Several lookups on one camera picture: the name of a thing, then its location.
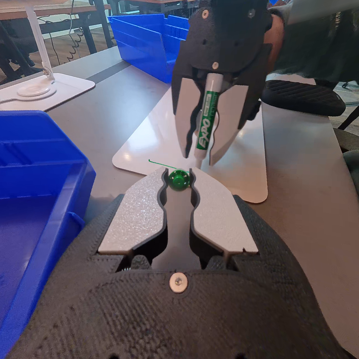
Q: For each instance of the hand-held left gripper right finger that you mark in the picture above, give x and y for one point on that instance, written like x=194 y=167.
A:
x=224 y=219

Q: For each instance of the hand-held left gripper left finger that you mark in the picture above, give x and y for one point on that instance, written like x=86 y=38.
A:
x=134 y=219

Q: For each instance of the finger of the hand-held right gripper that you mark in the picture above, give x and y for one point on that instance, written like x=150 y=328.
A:
x=185 y=106
x=233 y=112

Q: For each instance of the green dry-erase marker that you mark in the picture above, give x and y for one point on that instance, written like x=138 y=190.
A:
x=205 y=129

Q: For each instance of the white whiteboard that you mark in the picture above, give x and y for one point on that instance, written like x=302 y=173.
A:
x=146 y=146

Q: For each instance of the green marker cap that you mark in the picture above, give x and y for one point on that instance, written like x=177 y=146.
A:
x=179 y=179

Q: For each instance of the blue plastic bin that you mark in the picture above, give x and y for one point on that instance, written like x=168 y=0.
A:
x=140 y=45
x=33 y=185

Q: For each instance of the person's right hand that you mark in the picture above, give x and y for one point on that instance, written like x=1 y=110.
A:
x=274 y=45

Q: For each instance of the wooden desk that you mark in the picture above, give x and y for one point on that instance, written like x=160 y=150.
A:
x=56 y=10

